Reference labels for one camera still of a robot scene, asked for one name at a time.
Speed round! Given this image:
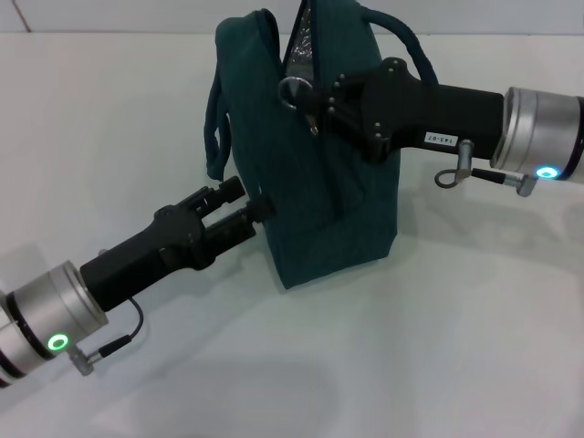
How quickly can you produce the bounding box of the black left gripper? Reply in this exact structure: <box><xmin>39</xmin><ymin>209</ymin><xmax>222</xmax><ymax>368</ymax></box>
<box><xmin>78</xmin><ymin>176</ymin><xmax>278</xmax><ymax>317</ymax></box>

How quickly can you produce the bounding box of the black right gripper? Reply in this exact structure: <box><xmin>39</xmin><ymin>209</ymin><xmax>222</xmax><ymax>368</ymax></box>
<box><xmin>311</xmin><ymin>57</ymin><xmax>508</xmax><ymax>165</ymax></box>

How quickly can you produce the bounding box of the arm cable with plug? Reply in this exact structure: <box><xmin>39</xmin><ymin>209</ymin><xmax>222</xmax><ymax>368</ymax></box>
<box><xmin>433</xmin><ymin>138</ymin><xmax>540</xmax><ymax>199</ymax></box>
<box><xmin>68</xmin><ymin>297</ymin><xmax>146</xmax><ymax>378</ymax></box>

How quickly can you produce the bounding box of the dark teal insulated lunch bag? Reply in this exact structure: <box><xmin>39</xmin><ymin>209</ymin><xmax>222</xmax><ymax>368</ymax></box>
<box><xmin>203</xmin><ymin>0</ymin><xmax>440</xmax><ymax>291</ymax></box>

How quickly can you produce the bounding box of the silver zipper pull ring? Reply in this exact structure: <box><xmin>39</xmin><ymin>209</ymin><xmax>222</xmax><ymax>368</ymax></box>
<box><xmin>277</xmin><ymin>76</ymin><xmax>322</xmax><ymax>137</ymax></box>

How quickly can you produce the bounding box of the right arm cable with plug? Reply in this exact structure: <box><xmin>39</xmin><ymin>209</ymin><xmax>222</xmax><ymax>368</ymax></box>
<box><xmin>433</xmin><ymin>138</ymin><xmax>540</xmax><ymax>199</ymax></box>

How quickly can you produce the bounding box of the left arm cable with plug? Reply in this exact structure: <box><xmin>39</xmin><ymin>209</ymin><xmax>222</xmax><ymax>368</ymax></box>
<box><xmin>68</xmin><ymin>297</ymin><xmax>146</xmax><ymax>378</ymax></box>

